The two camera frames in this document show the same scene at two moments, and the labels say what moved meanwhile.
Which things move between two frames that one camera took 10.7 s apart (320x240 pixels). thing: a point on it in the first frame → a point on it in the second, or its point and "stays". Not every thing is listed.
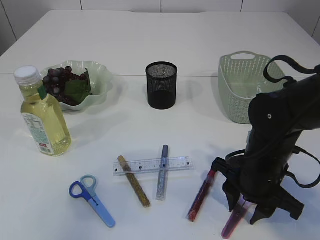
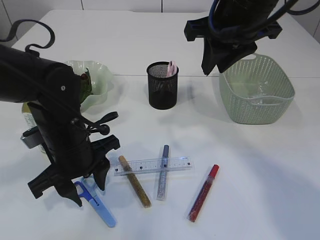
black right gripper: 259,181 → 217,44
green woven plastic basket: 241,77 stays
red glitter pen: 191,213 stays
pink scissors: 238,211 → 172,68
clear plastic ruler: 152,165 stays
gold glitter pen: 145,203 stays
